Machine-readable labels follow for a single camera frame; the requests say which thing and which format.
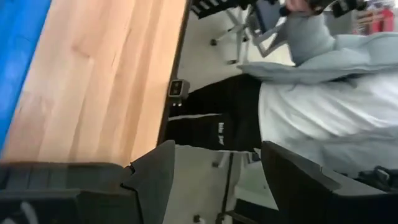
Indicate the blue plastic bin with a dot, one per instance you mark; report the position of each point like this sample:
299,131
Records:
18,62

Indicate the person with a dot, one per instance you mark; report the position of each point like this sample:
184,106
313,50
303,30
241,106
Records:
311,118
308,37

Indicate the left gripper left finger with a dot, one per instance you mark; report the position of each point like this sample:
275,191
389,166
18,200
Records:
155,174

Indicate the grey office chair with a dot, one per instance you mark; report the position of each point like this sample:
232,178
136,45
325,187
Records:
239,31

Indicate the red storage cart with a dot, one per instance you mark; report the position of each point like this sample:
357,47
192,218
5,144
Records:
381,21

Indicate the black aluminium table frame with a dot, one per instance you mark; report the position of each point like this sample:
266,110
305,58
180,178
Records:
161,137

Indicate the grey table-level camera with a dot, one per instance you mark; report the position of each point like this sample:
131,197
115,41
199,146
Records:
178,88

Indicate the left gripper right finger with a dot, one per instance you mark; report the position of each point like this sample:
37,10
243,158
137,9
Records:
295,186

